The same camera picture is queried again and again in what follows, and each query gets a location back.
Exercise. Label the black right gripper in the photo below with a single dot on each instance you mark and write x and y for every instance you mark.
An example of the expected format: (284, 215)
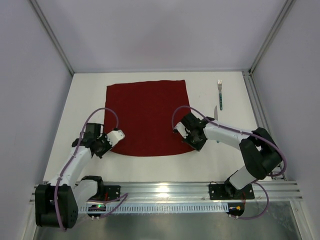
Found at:
(191, 141)

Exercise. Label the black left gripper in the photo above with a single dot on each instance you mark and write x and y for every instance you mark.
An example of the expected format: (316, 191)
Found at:
(104, 146)

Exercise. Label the dark red cloth napkin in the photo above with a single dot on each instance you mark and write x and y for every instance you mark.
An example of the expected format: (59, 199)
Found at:
(145, 113)

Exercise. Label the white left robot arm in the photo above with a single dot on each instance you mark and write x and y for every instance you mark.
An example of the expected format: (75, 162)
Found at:
(57, 202)

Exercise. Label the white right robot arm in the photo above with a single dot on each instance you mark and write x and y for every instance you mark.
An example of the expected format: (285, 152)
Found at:
(259, 152)

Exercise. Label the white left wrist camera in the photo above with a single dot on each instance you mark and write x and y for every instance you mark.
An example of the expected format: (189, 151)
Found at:
(115, 136)

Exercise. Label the knife with teal handle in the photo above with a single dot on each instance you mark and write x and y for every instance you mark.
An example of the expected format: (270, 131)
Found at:
(215, 116)

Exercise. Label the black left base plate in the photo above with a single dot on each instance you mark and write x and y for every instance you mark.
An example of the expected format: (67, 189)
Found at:
(107, 193)

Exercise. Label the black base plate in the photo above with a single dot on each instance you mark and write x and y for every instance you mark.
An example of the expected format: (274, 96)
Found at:
(219, 192)
(107, 193)

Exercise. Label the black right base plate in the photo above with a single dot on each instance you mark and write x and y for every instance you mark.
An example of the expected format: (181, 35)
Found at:
(219, 192)

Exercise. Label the fork with teal handle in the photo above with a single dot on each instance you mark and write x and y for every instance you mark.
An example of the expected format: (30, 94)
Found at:
(219, 87)

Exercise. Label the aluminium right side rail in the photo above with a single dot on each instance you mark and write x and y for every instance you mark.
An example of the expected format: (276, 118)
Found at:
(278, 173)

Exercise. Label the aluminium rail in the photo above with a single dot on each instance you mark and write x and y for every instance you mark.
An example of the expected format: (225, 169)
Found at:
(197, 192)
(278, 173)

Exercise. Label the slotted cable duct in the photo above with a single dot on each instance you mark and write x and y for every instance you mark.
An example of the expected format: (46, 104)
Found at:
(157, 208)

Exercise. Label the aluminium front rail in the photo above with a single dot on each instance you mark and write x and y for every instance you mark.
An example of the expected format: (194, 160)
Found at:
(197, 192)

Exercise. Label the left corner frame post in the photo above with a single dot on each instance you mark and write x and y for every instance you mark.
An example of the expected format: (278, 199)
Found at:
(51, 35)

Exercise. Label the corner frame post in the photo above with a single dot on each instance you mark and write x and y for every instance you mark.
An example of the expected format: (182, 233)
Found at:
(51, 35)
(275, 28)

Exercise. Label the right corner frame post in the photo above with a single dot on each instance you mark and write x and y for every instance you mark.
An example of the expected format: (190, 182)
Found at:
(275, 28)

